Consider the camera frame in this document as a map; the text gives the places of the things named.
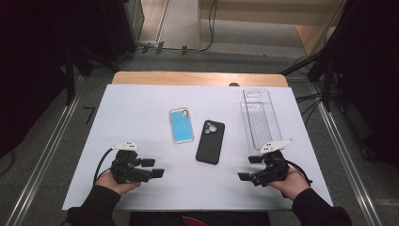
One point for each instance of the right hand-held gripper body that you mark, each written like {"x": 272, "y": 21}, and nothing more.
{"x": 274, "y": 169}

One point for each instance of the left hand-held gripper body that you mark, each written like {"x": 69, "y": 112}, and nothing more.
{"x": 127, "y": 169}

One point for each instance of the clear plastic packaging tray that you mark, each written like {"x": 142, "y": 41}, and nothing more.
{"x": 260, "y": 119}

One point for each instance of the black phone case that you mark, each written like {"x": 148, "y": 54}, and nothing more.
{"x": 210, "y": 144}

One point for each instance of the blue phone case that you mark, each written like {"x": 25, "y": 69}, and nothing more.
{"x": 181, "y": 126}

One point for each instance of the person's left hand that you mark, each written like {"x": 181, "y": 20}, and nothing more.
{"x": 108, "y": 182}

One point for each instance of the person's right hand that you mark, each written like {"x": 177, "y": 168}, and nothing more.
{"x": 293, "y": 185}

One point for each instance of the white table board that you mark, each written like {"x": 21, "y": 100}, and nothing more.
{"x": 141, "y": 109}

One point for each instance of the small black round grommet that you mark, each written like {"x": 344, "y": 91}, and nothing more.
{"x": 234, "y": 84}

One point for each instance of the wooden table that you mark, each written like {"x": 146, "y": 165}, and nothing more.
{"x": 188, "y": 78}

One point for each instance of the black metal stand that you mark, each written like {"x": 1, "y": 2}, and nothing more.
{"x": 70, "y": 78}

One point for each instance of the black tripod stand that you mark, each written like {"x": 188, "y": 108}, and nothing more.
{"x": 326, "y": 72}

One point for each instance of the black curtain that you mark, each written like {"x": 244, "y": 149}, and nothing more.
{"x": 28, "y": 69}
{"x": 373, "y": 78}

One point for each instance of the dark cabinet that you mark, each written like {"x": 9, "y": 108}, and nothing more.
{"x": 125, "y": 28}

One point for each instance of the light wooden shelf unit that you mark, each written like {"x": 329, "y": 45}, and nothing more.
{"x": 266, "y": 19}

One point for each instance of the metal floor rail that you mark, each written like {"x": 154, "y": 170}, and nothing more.
{"x": 44, "y": 157}
{"x": 345, "y": 157}

